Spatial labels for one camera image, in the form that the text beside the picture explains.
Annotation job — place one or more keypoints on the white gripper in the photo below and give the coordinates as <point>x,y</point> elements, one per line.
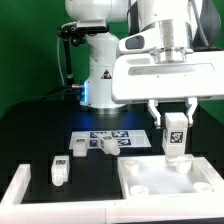
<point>137,78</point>

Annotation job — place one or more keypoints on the white square tabletop part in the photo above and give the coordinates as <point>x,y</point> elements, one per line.
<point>144,176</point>

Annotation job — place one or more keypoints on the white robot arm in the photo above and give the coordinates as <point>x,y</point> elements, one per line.
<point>168,55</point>

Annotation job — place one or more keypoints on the white tag sheet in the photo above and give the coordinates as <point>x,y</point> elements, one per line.
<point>125,138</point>

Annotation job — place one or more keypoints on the white U-shaped fence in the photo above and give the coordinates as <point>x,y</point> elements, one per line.
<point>150,209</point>

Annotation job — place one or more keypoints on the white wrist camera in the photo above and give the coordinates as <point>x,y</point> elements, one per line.
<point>145,41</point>

